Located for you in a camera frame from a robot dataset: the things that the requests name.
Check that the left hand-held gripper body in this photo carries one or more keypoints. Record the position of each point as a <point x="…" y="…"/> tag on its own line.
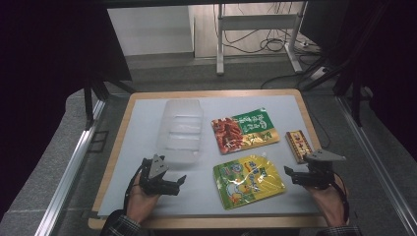
<point x="156" y="167"/>

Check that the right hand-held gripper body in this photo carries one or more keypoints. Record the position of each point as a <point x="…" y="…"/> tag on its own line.
<point x="323" y="167"/>

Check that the clear plastic container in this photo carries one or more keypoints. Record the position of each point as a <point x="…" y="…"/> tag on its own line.
<point x="181" y="131"/>

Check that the yellow and green snack packet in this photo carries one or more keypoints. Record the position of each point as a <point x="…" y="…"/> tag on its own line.
<point x="247" y="182"/>

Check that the green and red snack packet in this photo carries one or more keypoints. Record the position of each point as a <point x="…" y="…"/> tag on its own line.
<point x="244" y="131"/>

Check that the person's left hand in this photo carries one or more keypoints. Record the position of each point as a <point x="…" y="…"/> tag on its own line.
<point x="141" y="203"/>

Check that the person's right hand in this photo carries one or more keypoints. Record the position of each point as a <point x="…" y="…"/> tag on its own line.
<point x="329" y="203"/>

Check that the black metal stand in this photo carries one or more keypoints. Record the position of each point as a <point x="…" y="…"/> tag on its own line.
<point x="98" y="88"/>
<point x="347" y="78"/>

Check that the white power strip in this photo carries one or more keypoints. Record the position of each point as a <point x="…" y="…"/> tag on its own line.
<point x="319" y="73"/>

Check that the black curtain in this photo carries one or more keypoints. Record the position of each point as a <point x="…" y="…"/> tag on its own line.
<point x="390" y="65"/>
<point x="42" y="82"/>

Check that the aluminium rail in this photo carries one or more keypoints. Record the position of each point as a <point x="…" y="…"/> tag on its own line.
<point x="73" y="160"/>
<point x="377" y="154"/>

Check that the white desk frame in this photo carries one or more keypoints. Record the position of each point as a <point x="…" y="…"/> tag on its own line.
<point x="259" y="22"/>

